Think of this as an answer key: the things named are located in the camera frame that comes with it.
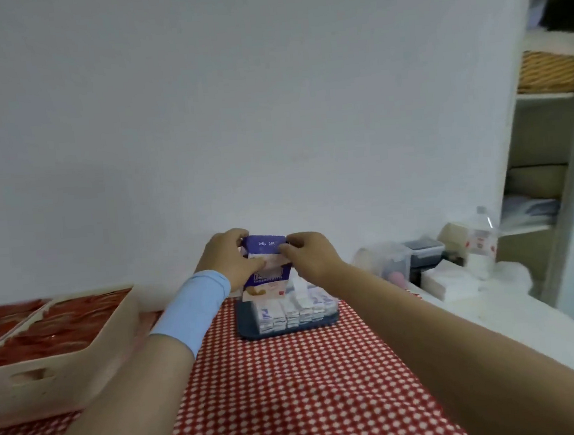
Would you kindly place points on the woven wicker basket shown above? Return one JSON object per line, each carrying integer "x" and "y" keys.
{"x": 548, "y": 73}

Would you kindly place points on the blue white cardboard box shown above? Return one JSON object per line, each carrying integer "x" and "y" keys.
{"x": 267, "y": 281}

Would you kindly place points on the red white checked tablecloth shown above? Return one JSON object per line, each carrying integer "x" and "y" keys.
{"x": 291, "y": 398}

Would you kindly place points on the cream perforated plastic basket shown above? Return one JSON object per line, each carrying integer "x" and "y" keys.
{"x": 56, "y": 376}

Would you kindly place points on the person's left hand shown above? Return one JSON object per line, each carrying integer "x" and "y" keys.
{"x": 226, "y": 264}

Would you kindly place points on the clear plastic container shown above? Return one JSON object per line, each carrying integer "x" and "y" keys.
{"x": 387, "y": 261}

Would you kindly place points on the light blue wristband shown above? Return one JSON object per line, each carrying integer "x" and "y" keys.
{"x": 190, "y": 311}

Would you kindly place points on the clear storage box blue base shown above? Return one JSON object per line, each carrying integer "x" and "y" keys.
{"x": 246, "y": 327}

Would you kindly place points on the white folded towel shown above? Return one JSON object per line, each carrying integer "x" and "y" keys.
{"x": 556, "y": 42}

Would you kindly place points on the pile of red packets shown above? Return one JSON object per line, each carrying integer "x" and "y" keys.
{"x": 2, "y": 321}
{"x": 62, "y": 326}

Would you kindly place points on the blue white folded cloth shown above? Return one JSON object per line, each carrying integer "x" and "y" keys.
{"x": 532, "y": 210}

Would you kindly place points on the row of bandage stacks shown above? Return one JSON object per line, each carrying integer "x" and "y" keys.
{"x": 294, "y": 313}

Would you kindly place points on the person's right forearm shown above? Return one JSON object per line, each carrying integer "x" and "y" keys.
{"x": 451, "y": 350}

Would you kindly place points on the pink plastic tray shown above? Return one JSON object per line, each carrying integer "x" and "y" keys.
{"x": 142, "y": 330}

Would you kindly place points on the beige round object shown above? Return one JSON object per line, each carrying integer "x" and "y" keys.
{"x": 455, "y": 239}

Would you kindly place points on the black flat object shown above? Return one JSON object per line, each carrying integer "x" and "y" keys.
{"x": 426, "y": 251}

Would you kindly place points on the person's left forearm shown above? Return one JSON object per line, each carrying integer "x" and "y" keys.
{"x": 119, "y": 411}

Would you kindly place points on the person's right hand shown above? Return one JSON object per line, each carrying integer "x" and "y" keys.
{"x": 315, "y": 257}

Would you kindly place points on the clear container red label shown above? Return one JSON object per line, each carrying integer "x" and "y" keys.
{"x": 483, "y": 249}

